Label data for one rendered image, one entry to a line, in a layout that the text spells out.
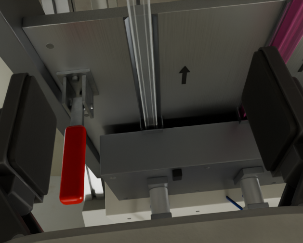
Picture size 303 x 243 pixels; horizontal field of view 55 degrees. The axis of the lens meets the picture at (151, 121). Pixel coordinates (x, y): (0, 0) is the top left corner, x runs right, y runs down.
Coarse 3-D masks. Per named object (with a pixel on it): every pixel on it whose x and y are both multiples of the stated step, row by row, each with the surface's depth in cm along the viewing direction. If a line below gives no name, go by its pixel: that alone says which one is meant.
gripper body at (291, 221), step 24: (192, 216) 7; (216, 216) 7; (240, 216) 7; (264, 216) 7; (288, 216) 7; (24, 240) 7; (48, 240) 7; (72, 240) 7; (96, 240) 7; (120, 240) 7; (144, 240) 7; (168, 240) 7; (192, 240) 6; (216, 240) 6; (240, 240) 6; (264, 240) 6; (288, 240) 6
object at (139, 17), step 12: (132, 0) 17; (144, 0) 17; (132, 12) 18; (144, 12) 18; (132, 24) 19; (144, 24) 19; (132, 36) 20; (144, 36) 20; (144, 48) 21; (144, 60) 22; (144, 72) 23; (144, 84) 25; (144, 96) 27; (144, 108) 29; (156, 108) 29; (144, 120) 31; (156, 120) 31
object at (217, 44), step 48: (192, 0) 20; (240, 0) 20; (288, 0) 20; (48, 48) 22; (96, 48) 22; (192, 48) 23; (240, 48) 24; (96, 96) 28; (192, 96) 30; (240, 96) 31; (96, 144) 39
